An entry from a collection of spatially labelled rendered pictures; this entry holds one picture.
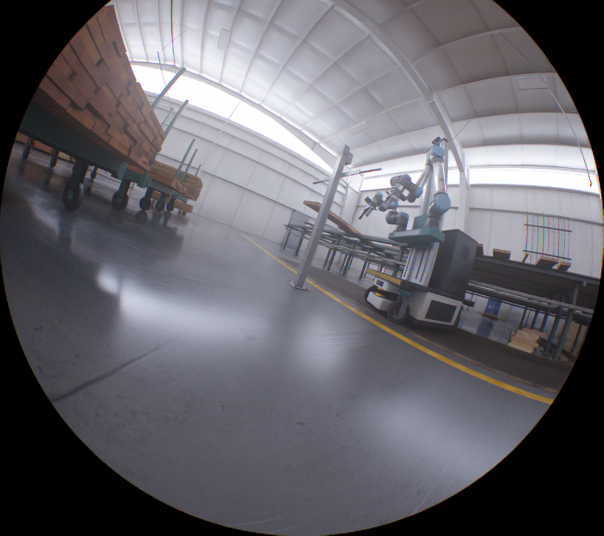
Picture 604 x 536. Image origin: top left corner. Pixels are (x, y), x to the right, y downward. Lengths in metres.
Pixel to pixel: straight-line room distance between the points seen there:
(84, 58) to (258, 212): 9.64
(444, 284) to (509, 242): 7.32
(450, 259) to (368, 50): 6.76
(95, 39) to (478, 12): 6.98
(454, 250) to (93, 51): 2.06
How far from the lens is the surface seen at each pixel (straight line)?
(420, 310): 1.37
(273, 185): 10.16
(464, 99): 7.86
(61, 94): 0.61
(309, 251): 1.41
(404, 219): 1.85
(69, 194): 1.53
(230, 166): 9.88
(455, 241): 1.63
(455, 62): 7.20
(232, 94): 11.65
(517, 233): 8.90
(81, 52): 0.63
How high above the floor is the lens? 0.33
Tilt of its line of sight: 3 degrees up
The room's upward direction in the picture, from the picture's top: 20 degrees clockwise
